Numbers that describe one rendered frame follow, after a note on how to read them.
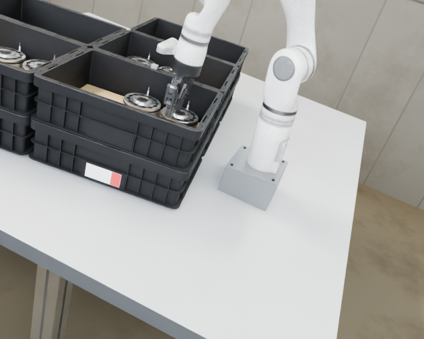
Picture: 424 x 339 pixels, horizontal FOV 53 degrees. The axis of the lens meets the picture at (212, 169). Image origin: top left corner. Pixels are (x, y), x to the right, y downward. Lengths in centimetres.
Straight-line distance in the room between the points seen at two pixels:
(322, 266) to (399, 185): 227
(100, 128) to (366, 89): 232
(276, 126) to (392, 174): 223
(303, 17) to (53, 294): 86
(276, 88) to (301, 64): 9
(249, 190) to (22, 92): 61
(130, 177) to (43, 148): 23
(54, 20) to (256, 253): 109
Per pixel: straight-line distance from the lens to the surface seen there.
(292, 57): 105
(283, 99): 108
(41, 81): 104
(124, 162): 104
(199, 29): 103
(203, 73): 151
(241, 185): 116
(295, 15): 109
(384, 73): 306
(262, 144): 114
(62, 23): 166
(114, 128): 100
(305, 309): 96
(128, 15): 351
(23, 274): 183
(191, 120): 116
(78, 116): 103
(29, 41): 138
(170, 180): 101
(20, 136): 114
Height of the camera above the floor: 133
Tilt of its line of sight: 29 degrees down
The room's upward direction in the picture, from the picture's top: 18 degrees clockwise
